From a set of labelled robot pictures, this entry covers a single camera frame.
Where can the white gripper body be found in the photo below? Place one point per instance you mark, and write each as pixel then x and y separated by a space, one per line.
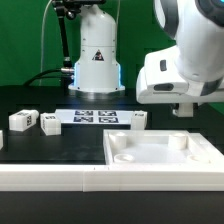
pixel 158 82

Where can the white square tabletop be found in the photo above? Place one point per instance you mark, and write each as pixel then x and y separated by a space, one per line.
pixel 158 147

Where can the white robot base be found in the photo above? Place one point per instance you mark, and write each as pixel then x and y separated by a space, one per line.
pixel 97 74

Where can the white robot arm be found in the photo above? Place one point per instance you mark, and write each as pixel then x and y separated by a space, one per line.
pixel 191 71

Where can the sheet with fiducial tags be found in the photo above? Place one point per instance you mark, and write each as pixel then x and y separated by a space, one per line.
pixel 95 117

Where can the white obstacle fence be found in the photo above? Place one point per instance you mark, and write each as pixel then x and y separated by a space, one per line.
pixel 178 177

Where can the black camera stand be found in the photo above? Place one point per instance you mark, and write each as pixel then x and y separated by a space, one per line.
pixel 69 9

